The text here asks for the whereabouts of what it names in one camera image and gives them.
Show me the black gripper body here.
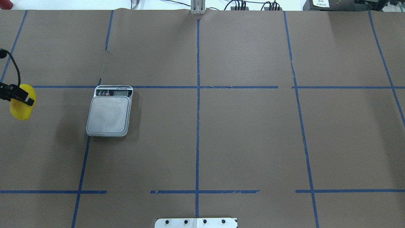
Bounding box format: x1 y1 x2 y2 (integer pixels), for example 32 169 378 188
0 82 20 101

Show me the yellow mango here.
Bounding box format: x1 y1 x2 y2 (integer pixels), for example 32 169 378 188
10 84 37 121

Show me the red cylinder bottle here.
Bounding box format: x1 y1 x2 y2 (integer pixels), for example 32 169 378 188
0 0 14 10

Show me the silver digital kitchen scale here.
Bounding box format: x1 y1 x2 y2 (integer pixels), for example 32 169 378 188
86 85 133 137

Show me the black computer box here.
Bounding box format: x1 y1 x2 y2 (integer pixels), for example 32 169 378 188
302 0 371 12

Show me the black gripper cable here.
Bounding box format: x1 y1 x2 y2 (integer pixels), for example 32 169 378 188
0 48 21 86

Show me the aluminium frame post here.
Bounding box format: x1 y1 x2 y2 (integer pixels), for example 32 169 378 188
190 0 206 15

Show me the white pedestal column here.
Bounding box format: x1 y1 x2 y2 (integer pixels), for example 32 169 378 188
154 218 238 228

